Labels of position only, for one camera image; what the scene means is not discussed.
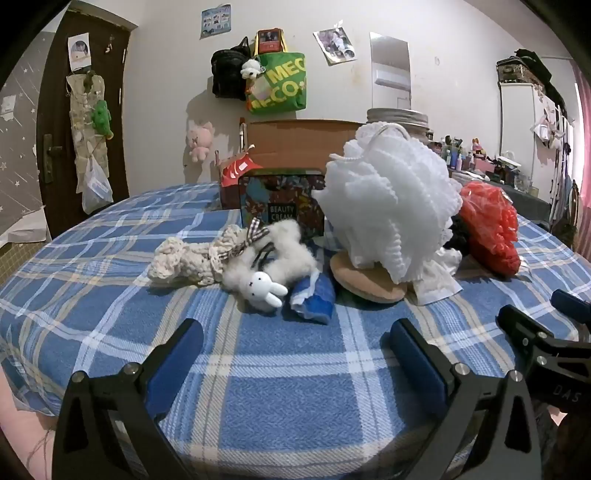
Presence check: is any white mesh bath pouf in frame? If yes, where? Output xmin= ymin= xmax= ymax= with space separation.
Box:
xmin=313 ymin=121 xmax=462 ymax=284

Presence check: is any clear plastic bag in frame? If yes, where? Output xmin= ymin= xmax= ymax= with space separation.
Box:
xmin=82 ymin=154 xmax=114 ymax=214

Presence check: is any cream crocheted scrunchie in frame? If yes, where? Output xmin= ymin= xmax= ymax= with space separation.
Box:
xmin=147 ymin=225 xmax=259 ymax=288

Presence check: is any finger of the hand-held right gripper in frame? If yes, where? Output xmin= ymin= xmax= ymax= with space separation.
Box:
xmin=497 ymin=305 xmax=556 ymax=366
xmin=551 ymin=289 xmax=591 ymax=325

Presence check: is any white fluffy bunny scrunchie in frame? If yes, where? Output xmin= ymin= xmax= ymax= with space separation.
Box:
xmin=222 ymin=219 xmax=321 ymax=315

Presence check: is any small blue wall poster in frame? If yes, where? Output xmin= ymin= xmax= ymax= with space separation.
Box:
xmin=200 ymin=4 xmax=232 ymax=39

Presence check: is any red mesh bath pouf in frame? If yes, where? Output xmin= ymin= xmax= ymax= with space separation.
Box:
xmin=455 ymin=181 xmax=522 ymax=278

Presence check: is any blue plaid tablecloth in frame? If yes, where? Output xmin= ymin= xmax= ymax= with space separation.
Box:
xmin=0 ymin=182 xmax=591 ymax=480

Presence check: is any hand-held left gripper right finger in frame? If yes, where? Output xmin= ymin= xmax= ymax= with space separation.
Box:
xmin=389 ymin=318 xmax=542 ymax=480

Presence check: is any green plush toy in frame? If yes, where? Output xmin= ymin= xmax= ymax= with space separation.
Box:
xmin=92 ymin=100 xmax=114 ymax=139

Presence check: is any glass jar with metal lid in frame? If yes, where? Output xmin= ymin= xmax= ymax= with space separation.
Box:
xmin=367 ymin=108 xmax=431 ymax=139

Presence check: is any patterned tin box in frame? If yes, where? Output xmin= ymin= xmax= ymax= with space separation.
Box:
xmin=238 ymin=168 xmax=326 ymax=238

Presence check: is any checked bow hair tie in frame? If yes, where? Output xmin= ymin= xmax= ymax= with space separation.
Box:
xmin=229 ymin=220 xmax=278 ymax=268

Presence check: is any cardboard box with red lining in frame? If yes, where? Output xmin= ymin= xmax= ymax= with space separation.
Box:
xmin=217 ymin=120 xmax=365 ymax=213

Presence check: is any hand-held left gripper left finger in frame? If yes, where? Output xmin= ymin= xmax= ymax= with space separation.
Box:
xmin=52 ymin=318 xmax=205 ymax=480

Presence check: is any paper picture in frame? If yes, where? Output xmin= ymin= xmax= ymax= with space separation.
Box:
xmin=68 ymin=33 xmax=93 ymax=72

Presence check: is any black scrunchie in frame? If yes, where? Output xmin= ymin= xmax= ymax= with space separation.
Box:
xmin=443 ymin=215 xmax=472 ymax=254

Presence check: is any white fabric wardrobe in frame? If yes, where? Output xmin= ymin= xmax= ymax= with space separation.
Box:
xmin=499 ymin=80 xmax=575 ymax=204

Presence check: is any dark suitcase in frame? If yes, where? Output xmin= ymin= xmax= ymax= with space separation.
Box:
xmin=496 ymin=48 xmax=566 ymax=86

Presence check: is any door handle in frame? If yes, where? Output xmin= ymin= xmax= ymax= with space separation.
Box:
xmin=41 ymin=134 xmax=63 ymax=185

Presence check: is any red photo card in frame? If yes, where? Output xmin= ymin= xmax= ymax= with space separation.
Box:
xmin=256 ymin=29 xmax=282 ymax=53

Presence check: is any hanging clear organizer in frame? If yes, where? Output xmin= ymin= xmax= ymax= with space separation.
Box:
xmin=66 ymin=71 xmax=112 ymax=195

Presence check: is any tan round powder puff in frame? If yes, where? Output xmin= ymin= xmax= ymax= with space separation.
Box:
xmin=330 ymin=251 xmax=408 ymax=304

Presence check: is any black bag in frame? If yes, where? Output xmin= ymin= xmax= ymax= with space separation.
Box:
xmin=211 ymin=37 xmax=252 ymax=101

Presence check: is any photo print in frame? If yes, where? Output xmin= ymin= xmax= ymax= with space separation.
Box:
xmin=313 ymin=27 xmax=358 ymax=65

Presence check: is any white paper sheet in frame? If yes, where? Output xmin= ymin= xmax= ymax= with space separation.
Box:
xmin=0 ymin=205 xmax=49 ymax=252

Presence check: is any pale pink plush toy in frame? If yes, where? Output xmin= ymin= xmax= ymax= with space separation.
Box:
xmin=185 ymin=121 xmax=214 ymax=162

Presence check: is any dark wooden door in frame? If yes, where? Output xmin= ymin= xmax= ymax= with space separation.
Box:
xmin=37 ymin=9 xmax=139 ymax=241

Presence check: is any green tote bag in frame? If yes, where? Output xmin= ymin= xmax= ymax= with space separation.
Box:
xmin=246 ymin=32 xmax=308 ymax=114

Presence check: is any white lace cloth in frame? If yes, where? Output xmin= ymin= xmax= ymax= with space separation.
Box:
xmin=413 ymin=247 xmax=464 ymax=306

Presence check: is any pink curtain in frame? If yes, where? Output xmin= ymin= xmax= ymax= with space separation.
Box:
xmin=570 ymin=60 xmax=591 ymax=254

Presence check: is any wall mirror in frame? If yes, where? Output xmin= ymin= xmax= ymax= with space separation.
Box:
xmin=369 ymin=32 xmax=411 ymax=112

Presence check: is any blue cloth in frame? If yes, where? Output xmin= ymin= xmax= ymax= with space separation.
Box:
xmin=290 ymin=270 xmax=335 ymax=324

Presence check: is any dark table with cosmetics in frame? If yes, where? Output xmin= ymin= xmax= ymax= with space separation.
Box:
xmin=431 ymin=134 xmax=541 ymax=192

